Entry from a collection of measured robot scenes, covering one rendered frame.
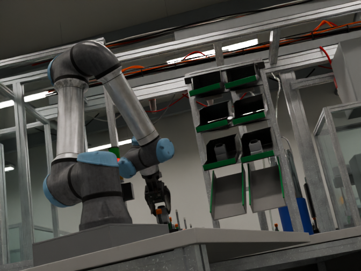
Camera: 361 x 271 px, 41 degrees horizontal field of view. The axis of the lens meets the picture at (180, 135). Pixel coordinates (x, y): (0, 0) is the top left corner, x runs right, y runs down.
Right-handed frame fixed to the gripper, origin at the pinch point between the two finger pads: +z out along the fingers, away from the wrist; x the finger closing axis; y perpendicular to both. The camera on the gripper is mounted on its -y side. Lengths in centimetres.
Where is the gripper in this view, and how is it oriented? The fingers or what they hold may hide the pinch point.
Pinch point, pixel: (161, 211)
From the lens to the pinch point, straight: 200.3
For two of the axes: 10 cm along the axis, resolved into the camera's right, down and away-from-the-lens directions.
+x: 9.8, -2.0, -0.8
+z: 2.1, 8.9, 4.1
